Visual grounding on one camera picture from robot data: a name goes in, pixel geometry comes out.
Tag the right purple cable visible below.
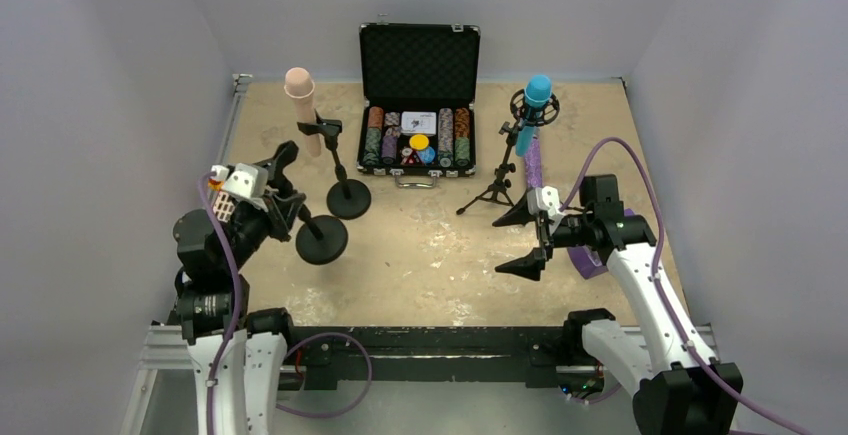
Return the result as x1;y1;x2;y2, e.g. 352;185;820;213
563;136;816;435

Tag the black tripod shock-mount stand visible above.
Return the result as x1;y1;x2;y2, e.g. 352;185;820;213
456;88;561;215

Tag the yellow poker chip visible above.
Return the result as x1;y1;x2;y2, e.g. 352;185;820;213
409;134;430;151

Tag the purple glitter microphone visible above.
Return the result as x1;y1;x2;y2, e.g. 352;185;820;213
524;138;544;189

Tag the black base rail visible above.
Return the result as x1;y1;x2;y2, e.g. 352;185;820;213
233;306;624;394

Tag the black poker chip case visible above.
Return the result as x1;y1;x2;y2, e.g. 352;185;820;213
356;22;481;177

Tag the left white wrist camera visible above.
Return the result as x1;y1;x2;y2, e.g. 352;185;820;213
221;163;269;212

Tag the blue microphone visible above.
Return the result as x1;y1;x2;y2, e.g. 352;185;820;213
515;74;552;157

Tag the black round-base mic stand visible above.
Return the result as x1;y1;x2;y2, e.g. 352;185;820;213
297;111;372;220

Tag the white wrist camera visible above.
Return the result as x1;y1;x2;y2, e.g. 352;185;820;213
526;186;564;221
221;163;269;212

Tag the red yellow toy block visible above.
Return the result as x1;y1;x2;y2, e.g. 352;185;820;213
207;178;236;224

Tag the white card deck box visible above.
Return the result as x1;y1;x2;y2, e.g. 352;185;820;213
400;111;438;136

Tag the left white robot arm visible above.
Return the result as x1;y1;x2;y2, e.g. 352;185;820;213
172;141;305;434

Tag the pink microphone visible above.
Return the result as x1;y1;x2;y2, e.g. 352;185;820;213
284;67;316;124

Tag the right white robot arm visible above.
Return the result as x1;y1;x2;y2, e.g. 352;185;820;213
493;174;743;434

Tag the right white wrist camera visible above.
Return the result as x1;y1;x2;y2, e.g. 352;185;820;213
526;186;564;221

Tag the blue poker chip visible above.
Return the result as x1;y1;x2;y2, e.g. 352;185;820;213
417;147;437;165

